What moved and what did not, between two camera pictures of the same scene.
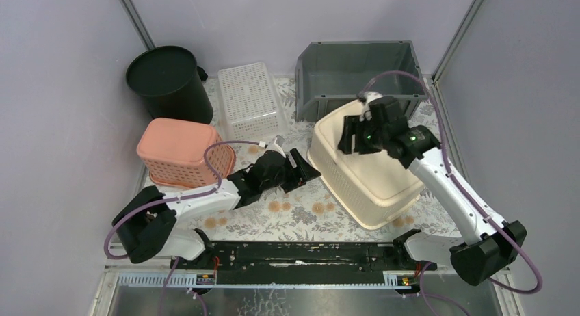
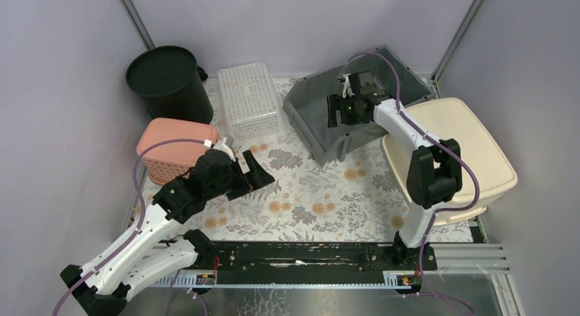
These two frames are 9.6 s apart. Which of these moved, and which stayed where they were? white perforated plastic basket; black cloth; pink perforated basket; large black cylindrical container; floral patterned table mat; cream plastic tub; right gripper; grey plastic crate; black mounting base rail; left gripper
Moved: cream plastic tub; right gripper; left gripper; grey plastic crate
Stayed: white perforated plastic basket; floral patterned table mat; large black cylindrical container; pink perforated basket; black mounting base rail; black cloth
